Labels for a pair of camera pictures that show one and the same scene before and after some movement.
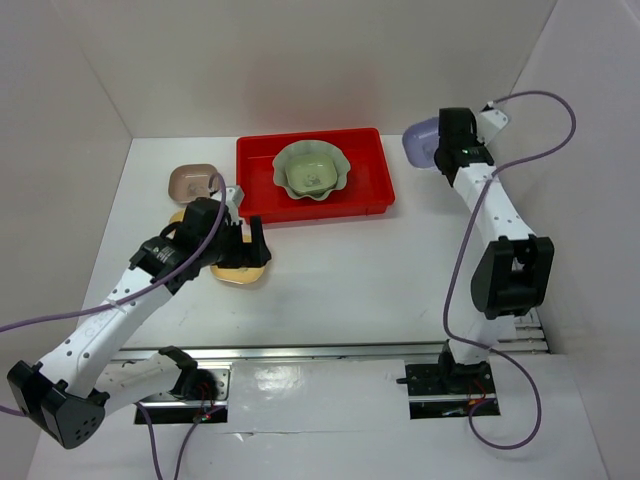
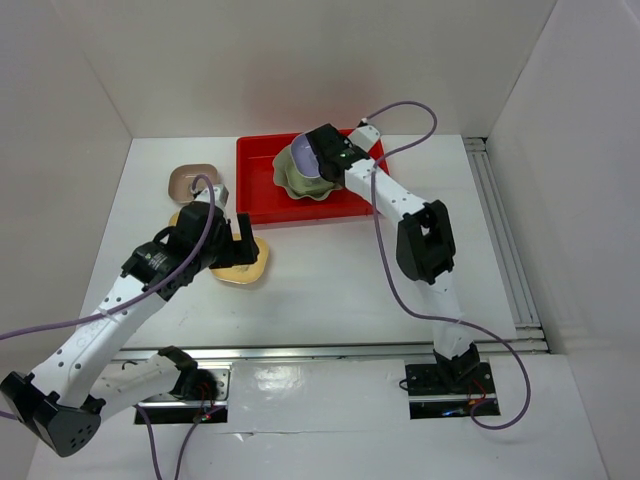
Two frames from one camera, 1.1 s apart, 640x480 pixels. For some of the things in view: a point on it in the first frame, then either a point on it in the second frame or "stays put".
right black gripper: (476, 142) to (345, 142)
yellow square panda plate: (241, 275) stays put
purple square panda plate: (420, 140) to (304, 157)
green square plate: (310, 174) stays put
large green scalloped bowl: (310, 168) stays put
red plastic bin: (367, 190) stays put
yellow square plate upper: (177, 216) stays put
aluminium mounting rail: (332, 353) stays put
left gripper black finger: (261, 253) to (246, 250)
